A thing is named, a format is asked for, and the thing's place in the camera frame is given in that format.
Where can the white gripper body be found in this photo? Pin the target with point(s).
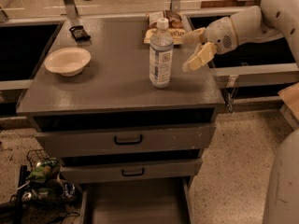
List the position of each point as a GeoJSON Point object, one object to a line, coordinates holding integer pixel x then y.
{"type": "Point", "coordinates": [220, 34]}

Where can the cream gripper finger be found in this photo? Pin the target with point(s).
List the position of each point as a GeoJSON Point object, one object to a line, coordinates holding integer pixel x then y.
{"type": "Point", "coordinates": [197, 36]}
{"type": "Point", "coordinates": [202, 55]}

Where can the clear plastic water bottle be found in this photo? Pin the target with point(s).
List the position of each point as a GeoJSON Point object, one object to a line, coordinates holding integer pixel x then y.
{"type": "Point", "coordinates": [161, 47]}

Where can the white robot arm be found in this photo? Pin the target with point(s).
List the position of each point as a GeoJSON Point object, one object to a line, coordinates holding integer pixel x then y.
{"type": "Point", "coordinates": [270, 20]}

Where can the grey drawer cabinet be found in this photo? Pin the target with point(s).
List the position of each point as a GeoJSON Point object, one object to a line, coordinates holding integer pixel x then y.
{"type": "Point", "coordinates": [114, 93]}

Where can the grey top drawer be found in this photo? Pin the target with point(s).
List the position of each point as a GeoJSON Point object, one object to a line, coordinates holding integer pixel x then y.
{"type": "Point", "coordinates": [101, 142]}

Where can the grey open bottom drawer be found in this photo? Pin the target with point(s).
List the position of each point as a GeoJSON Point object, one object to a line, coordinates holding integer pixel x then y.
{"type": "Point", "coordinates": [152, 201]}

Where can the grey middle drawer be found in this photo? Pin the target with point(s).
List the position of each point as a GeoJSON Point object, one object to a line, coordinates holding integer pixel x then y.
{"type": "Point", "coordinates": [131, 171]}

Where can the brown and yellow snack bag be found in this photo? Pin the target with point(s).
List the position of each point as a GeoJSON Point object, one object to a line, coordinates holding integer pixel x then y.
{"type": "Point", "coordinates": [176, 27]}

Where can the small black snack packet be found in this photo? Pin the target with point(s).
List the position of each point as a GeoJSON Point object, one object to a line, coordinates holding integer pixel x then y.
{"type": "Point", "coordinates": [79, 33]}

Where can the white ceramic bowl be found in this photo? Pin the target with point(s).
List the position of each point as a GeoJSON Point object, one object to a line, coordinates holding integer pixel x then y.
{"type": "Point", "coordinates": [67, 62]}

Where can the green chip bag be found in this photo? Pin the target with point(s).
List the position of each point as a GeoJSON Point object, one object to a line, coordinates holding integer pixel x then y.
{"type": "Point", "coordinates": [45, 171]}

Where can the black wire basket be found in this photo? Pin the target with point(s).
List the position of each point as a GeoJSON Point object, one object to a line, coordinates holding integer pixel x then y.
{"type": "Point", "coordinates": [35, 156]}

